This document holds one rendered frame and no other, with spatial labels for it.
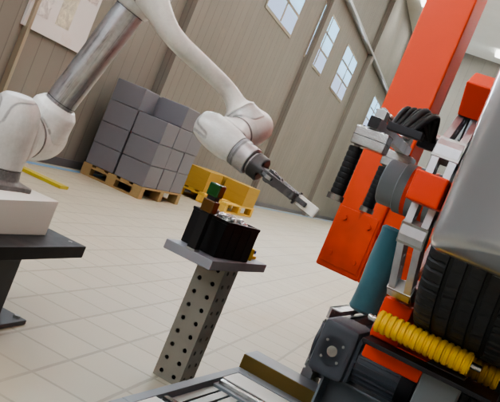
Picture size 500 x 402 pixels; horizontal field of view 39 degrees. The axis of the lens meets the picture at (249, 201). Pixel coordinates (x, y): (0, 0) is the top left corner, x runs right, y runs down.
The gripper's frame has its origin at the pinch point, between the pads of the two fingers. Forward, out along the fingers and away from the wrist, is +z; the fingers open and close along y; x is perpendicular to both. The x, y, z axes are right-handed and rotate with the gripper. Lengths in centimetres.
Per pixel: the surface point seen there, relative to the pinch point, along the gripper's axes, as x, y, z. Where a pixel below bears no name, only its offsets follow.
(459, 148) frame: -34.3, -22.9, 25.5
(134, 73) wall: 51, 474, -352
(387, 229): -7.9, 12.8, 19.5
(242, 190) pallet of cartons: 109, 726, -260
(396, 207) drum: -14.6, 0.5, 19.5
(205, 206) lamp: 18.9, 2.1, -24.7
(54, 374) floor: 79, -17, -24
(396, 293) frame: 2.1, -8.9, 34.0
